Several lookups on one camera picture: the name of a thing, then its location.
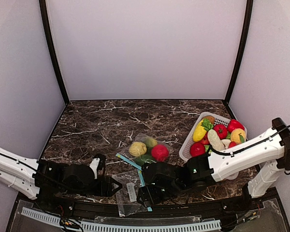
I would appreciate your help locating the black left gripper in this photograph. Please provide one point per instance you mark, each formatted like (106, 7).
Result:
(102, 186)

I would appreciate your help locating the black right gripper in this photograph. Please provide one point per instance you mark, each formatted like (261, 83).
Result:
(150, 192)

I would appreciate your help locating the small clear zip bag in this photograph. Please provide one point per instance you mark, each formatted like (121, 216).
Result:
(126, 198)

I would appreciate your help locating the dark green toy pepper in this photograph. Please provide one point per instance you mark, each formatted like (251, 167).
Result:
(147, 158)

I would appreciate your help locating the large clear zip bag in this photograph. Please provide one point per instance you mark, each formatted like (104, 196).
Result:
(141, 137)

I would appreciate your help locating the white toy radish green leaves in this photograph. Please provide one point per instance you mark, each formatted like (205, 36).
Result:
(212, 135)

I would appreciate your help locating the red toy apple large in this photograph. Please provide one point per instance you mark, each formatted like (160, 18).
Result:
(160, 152)

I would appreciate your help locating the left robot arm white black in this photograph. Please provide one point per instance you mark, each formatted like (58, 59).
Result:
(39, 178)

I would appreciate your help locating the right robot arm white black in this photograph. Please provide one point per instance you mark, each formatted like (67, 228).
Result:
(164, 181)

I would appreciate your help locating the red toy fruit left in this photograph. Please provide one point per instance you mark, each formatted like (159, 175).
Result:
(197, 149)

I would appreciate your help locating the brown toy potato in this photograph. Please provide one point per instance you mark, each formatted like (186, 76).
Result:
(211, 119)

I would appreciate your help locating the yellow toy pear with leaf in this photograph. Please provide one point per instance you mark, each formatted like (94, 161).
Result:
(238, 136)

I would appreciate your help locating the red toy bell pepper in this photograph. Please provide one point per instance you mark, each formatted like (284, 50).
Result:
(234, 124)

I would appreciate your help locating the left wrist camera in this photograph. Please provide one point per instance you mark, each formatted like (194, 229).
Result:
(97, 164)

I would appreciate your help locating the black front rail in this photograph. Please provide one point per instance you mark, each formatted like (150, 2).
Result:
(78, 209)

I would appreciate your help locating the white slotted cable duct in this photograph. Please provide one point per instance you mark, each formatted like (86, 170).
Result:
(108, 224)

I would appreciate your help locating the black corner frame post left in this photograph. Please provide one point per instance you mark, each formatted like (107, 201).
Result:
(52, 52)

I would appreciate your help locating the black corner frame post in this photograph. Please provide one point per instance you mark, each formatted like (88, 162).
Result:
(240, 52)
(52, 52)

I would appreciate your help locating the black corner frame post right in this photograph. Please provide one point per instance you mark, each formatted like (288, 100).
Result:
(240, 52)

